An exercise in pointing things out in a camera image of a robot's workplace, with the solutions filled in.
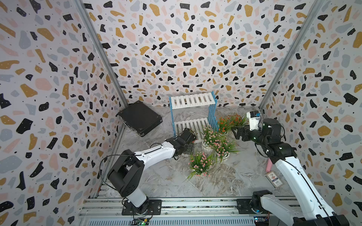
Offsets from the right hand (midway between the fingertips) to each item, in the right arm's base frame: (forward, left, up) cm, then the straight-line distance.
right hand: (239, 127), depth 74 cm
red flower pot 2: (+15, -5, -12) cm, 20 cm away
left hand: (-1, +27, -19) cm, 33 cm away
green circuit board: (-40, +50, -27) cm, 69 cm away
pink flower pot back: (+1, +14, -10) cm, 17 cm away
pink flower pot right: (-5, +7, -13) cm, 16 cm away
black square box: (+24, +66, -20) cm, 73 cm away
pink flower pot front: (-15, +20, -14) cm, 29 cm away
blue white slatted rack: (+37, +24, -27) cm, 52 cm away
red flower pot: (+12, +4, -13) cm, 18 cm away
